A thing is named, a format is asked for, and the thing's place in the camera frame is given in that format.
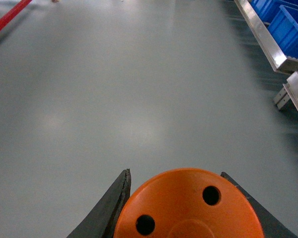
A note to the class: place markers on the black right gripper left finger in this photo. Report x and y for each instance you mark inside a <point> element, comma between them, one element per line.
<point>102,219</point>

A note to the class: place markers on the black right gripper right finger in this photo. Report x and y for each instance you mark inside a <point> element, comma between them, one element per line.
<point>272,227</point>

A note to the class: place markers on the orange cylindrical cap 4680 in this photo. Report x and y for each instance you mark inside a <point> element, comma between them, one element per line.
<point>188,203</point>

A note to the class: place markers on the steel shelf rack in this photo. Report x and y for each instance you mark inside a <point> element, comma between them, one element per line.
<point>278,60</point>

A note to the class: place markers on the blue bin front centre right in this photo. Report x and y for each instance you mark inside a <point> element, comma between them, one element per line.
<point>284,30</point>

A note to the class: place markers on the blue bin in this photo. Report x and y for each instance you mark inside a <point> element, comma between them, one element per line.
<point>284,30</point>
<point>268,9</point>

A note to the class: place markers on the blue bin front centre left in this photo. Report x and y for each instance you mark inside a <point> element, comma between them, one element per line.
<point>268,9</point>

